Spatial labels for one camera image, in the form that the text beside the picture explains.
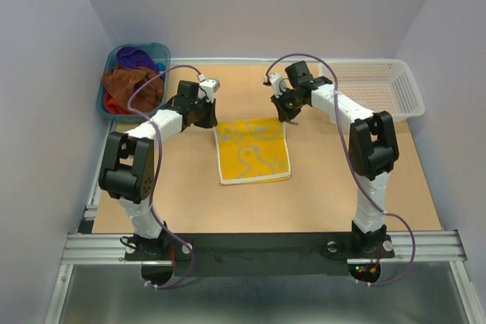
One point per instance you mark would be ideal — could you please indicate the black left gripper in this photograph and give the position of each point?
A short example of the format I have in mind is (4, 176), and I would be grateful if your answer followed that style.
(209, 121)

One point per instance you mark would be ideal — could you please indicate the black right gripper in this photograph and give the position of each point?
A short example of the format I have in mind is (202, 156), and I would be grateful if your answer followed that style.
(285, 114)

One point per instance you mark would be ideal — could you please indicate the yellow grey duck towel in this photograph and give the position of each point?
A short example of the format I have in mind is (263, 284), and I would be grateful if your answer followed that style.
(252, 151)

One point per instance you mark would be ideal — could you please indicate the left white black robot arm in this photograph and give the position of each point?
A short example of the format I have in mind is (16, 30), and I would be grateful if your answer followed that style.
(128, 172)

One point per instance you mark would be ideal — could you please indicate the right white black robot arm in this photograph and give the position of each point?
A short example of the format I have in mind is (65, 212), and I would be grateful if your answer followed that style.
(368, 139)

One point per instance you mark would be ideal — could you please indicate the teal plastic bin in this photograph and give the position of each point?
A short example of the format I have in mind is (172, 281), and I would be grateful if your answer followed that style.
(159, 53)

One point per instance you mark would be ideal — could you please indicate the brown towel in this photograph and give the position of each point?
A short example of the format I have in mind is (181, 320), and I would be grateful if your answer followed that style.
(121, 83)

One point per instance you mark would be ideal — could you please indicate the red towel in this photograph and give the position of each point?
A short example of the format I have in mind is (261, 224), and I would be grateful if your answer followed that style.
(112, 106)

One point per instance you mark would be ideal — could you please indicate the purple towel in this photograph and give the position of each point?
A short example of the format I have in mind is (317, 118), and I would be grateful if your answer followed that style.
(134, 58)

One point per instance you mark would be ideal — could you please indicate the white plastic mesh basket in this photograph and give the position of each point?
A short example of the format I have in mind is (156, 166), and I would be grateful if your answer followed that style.
(380, 84)

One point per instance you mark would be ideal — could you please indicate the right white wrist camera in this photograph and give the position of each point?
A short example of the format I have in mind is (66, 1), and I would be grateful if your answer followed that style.
(277, 82)

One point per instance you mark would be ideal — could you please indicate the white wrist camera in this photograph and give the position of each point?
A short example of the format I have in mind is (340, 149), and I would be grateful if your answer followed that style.
(277, 82)
(207, 88)

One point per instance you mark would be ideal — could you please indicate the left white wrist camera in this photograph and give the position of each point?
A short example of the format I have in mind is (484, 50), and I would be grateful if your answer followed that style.
(207, 88)

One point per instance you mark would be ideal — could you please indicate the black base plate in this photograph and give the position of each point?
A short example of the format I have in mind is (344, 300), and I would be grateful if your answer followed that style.
(204, 255)

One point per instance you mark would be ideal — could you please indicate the aluminium rail frame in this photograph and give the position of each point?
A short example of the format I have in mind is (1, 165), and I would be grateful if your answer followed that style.
(425, 282)

